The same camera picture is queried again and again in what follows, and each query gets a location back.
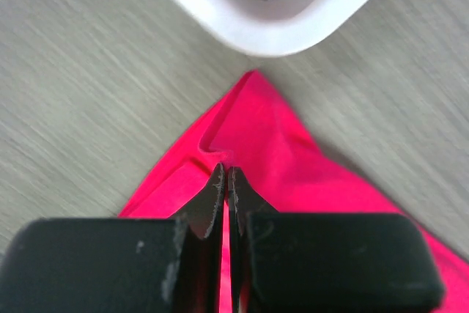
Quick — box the red t shirt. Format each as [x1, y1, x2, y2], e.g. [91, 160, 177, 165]
[117, 69, 469, 313]

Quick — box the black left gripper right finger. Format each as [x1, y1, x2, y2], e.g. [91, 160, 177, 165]
[227, 167, 445, 312]

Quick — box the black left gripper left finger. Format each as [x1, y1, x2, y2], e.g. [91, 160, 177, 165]
[1, 165, 225, 312]

